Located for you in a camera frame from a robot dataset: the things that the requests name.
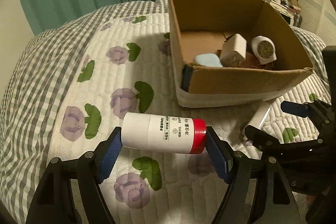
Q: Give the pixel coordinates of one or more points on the brown cardboard box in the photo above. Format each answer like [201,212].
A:
[236,82]

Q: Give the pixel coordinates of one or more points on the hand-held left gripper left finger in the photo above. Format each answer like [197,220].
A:
[109,153]

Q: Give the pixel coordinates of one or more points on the white floral quilted mat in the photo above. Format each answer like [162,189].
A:
[105,69]

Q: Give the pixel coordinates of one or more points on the white plug charger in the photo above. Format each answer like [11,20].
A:
[232,52]

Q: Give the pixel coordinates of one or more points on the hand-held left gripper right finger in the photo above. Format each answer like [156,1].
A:
[218,155]

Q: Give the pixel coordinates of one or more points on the white round mesh device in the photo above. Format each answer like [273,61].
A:
[265,49]

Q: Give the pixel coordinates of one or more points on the light blue earbuds case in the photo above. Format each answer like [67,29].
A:
[208,60]

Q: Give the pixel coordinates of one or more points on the white tube with red band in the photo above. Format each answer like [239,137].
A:
[157,133]

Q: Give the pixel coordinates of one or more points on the slim white box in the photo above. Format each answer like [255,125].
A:
[258,116]

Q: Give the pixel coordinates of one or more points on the grey checked blanket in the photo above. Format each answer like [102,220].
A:
[31,82]

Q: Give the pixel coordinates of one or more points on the white dressing table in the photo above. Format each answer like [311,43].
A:
[281,6]

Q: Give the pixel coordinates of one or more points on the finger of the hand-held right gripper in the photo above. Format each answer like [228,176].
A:
[265,142]
[296,109]

